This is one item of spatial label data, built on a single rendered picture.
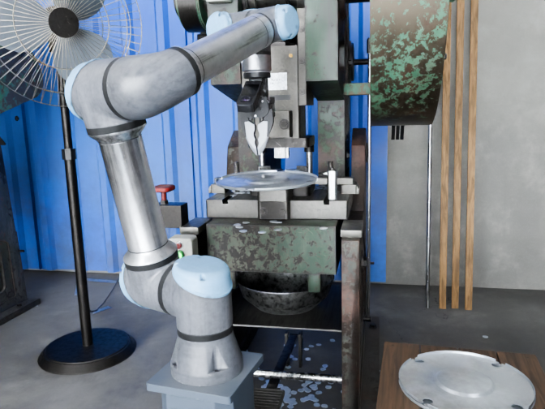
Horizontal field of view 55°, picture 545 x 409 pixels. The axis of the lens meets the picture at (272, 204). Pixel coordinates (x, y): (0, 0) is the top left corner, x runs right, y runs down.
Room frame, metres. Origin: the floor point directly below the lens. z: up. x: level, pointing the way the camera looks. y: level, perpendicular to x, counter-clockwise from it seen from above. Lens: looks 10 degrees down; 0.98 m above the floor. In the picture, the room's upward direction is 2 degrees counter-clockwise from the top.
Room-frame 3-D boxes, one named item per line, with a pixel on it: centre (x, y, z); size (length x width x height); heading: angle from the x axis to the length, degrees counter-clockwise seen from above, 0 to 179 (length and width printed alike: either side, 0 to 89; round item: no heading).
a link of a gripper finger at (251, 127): (1.41, 0.05, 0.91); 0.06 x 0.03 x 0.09; 167
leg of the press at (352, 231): (1.82, -0.33, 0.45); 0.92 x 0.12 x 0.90; 168
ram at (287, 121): (1.70, -0.03, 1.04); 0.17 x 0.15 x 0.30; 168
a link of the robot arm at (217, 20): (1.31, 0.08, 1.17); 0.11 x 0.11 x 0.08; 53
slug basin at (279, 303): (1.74, -0.04, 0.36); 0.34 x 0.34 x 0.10
